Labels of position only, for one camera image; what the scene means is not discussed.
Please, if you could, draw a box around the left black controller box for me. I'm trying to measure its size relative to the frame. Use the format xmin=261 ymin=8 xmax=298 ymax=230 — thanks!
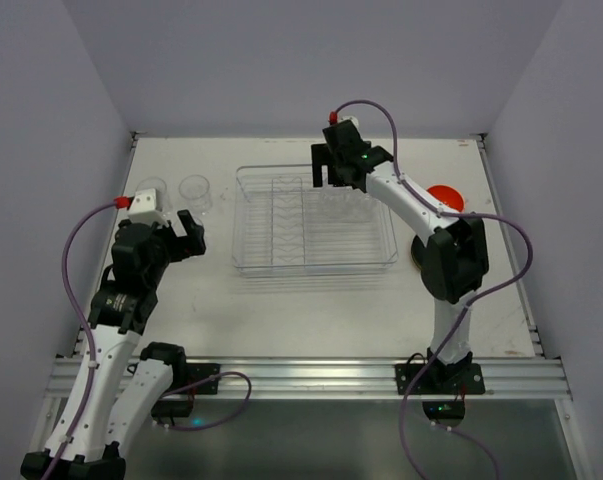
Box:
xmin=151 ymin=400 xmax=194 ymax=422

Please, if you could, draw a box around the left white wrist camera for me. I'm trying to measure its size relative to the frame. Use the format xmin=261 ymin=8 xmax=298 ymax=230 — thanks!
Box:
xmin=127 ymin=189 xmax=167 ymax=226

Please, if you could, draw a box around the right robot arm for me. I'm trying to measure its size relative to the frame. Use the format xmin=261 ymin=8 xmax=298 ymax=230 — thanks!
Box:
xmin=311 ymin=115 xmax=489 ymax=393

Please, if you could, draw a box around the aluminium front rail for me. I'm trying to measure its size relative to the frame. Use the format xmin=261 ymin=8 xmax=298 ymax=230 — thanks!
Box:
xmin=188 ymin=357 xmax=571 ymax=400

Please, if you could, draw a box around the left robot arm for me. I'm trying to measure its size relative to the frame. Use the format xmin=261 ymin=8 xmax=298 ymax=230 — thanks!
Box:
xmin=20 ymin=210 xmax=206 ymax=479

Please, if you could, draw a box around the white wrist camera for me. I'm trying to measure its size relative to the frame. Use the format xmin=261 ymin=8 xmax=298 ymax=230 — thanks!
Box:
xmin=127 ymin=189 xmax=167 ymax=226
xmin=337 ymin=114 xmax=360 ymax=128

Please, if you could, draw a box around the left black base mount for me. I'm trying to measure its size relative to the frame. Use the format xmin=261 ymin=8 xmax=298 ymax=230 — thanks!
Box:
xmin=187 ymin=363 xmax=221 ymax=396

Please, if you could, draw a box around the right black controller box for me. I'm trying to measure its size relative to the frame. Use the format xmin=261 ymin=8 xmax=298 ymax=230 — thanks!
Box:
xmin=422 ymin=400 xmax=466 ymax=427

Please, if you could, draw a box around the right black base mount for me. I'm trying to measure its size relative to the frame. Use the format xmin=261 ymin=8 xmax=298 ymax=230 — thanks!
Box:
xmin=394 ymin=351 xmax=486 ymax=395

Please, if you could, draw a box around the clear glass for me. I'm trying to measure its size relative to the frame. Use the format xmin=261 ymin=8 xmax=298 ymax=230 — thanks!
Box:
xmin=349 ymin=191 xmax=376 ymax=222
xmin=179 ymin=174 xmax=212 ymax=215
xmin=135 ymin=176 xmax=173 ymax=213
xmin=319 ymin=186 xmax=351 ymax=220

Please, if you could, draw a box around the black controller box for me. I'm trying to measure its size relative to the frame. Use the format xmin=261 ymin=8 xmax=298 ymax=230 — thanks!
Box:
xmin=151 ymin=400 xmax=194 ymax=422
xmin=422 ymin=400 xmax=466 ymax=427

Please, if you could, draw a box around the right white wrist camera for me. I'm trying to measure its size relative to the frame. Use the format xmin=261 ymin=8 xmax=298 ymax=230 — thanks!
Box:
xmin=337 ymin=114 xmax=360 ymax=128

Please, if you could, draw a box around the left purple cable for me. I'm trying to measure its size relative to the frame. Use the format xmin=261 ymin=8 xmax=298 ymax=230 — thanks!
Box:
xmin=40 ymin=195 xmax=252 ymax=480

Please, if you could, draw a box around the clear plastic dish rack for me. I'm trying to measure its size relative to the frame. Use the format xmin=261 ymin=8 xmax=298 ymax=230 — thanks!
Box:
xmin=232 ymin=164 xmax=398 ymax=278

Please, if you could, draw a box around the yellow patterned plate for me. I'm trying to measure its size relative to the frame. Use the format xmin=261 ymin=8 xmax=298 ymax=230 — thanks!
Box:
xmin=410 ymin=236 xmax=426 ymax=271

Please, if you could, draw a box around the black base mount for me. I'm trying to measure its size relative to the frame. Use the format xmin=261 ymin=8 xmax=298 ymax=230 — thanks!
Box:
xmin=394 ymin=351 xmax=486 ymax=395
xmin=187 ymin=363 xmax=221 ymax=396

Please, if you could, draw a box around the orange plastic bowl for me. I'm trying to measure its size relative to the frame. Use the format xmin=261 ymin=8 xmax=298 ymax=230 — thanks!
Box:
xmin=427 ymin=184 xmax=465 ymax=212

